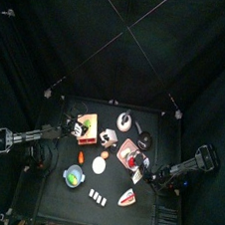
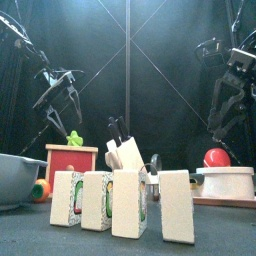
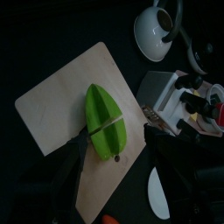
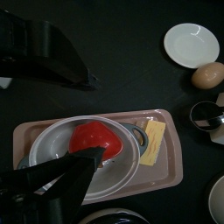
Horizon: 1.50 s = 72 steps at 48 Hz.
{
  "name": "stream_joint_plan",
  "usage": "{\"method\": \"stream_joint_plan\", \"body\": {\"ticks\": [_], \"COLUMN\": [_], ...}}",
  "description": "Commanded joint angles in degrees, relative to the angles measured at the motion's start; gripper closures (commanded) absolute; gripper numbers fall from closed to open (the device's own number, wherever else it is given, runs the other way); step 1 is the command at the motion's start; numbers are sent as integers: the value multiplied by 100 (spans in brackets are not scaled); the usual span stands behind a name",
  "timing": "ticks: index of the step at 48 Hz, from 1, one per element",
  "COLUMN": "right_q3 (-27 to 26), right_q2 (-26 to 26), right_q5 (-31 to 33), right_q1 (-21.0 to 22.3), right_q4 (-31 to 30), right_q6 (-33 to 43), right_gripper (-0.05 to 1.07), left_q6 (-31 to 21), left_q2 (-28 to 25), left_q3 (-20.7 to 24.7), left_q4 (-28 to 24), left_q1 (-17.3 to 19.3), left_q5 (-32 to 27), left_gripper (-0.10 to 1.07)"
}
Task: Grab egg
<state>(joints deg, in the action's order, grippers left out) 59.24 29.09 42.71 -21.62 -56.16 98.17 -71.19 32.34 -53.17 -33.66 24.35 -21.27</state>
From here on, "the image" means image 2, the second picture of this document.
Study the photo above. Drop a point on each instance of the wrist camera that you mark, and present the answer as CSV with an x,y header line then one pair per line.
x,y
46,78
213,55

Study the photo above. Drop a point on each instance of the red toy ball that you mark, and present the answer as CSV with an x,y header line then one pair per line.
x,y
216,158

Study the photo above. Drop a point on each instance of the orange green toy vegetable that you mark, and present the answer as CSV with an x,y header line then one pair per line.
x,y
42,190

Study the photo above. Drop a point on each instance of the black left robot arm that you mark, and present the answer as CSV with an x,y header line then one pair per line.
x,y
13,83

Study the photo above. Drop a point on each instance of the white toy pot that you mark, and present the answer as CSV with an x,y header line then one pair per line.
x,y
226,183

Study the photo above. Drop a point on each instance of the white sushi toy block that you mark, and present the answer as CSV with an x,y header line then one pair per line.
x,y
128,203
61,200
176,206
95,201

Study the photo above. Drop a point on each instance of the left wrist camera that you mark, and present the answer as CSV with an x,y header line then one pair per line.
x,y
46,78

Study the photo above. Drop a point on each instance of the red wooden box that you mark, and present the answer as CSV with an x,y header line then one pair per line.
x,y
70,160

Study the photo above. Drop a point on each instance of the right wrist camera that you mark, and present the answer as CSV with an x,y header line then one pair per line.
x,y
213,55

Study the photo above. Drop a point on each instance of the metal frame pole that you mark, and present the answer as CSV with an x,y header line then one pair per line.
x,y
128,66

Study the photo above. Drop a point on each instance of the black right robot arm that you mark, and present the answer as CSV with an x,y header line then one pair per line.
x,y
250,133

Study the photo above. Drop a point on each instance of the small toy egg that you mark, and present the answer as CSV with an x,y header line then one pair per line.
x,y
69,168

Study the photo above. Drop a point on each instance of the grey toy bowl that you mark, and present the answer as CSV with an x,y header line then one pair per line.
x,y
16,180

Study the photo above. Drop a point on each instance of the green toy leaf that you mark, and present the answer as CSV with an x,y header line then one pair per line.
x,y
74,139

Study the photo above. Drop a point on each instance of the white toy kettle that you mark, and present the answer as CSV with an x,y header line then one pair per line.
x,y
153,179

